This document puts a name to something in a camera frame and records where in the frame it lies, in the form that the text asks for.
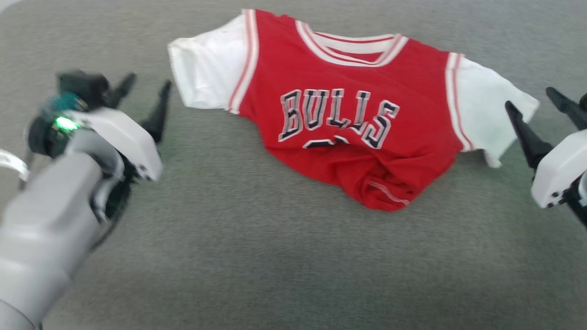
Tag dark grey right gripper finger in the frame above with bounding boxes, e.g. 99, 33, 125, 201
504, 100, 554, 169
545, 87, 587, 131

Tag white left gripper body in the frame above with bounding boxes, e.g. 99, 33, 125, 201
64, 107, 164, 182

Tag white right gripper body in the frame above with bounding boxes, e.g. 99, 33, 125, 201
531, 130, 587, 209

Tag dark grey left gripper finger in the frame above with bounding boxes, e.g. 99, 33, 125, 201
139, 80, 173, 143
106, 72, 138, 109

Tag red Bulls jersey white sleeves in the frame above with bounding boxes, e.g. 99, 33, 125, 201
167, 8, 541, 213

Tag teal cable connector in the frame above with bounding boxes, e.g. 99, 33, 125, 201
39, 92, 88, 121

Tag white cable tag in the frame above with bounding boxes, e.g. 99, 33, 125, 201
0, 149, 29, 181

